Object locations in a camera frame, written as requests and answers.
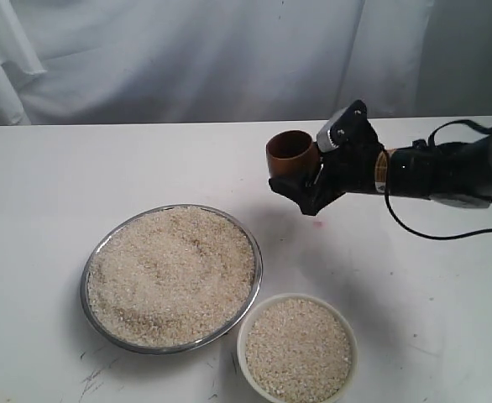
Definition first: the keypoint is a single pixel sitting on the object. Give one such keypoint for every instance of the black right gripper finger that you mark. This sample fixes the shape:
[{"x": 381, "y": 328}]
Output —
[{"x": 294, "y": 190}]

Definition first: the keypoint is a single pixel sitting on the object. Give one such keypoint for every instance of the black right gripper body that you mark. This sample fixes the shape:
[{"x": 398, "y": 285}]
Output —
[{"x": 348, "y": 159}]

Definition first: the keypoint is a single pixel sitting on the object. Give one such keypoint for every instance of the brown wooden cup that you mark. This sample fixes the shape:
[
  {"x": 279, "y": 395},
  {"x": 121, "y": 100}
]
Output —
[{"x": 291, "y": 152}]

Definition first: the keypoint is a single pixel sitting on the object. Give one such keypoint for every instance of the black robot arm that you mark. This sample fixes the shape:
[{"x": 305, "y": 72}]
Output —
[{"x": 457, "y": 174}]

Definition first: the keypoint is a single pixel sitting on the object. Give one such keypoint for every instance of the white bowl of rice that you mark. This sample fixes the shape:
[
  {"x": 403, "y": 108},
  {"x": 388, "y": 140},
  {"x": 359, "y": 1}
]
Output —
[{"x": 297, "y": 348}]

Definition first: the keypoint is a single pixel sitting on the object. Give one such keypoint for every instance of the steel bowl of rice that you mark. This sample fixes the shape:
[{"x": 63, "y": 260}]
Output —
[{"x": 172, "y": 279}]

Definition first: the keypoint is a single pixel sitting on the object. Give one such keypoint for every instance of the white backdrop curtain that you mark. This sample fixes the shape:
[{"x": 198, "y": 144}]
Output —
[{"x": 90, "y": 62}]

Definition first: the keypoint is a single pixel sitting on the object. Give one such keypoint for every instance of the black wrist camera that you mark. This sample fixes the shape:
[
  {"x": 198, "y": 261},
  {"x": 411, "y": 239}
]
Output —
[{"x": 340, "y": 126}]

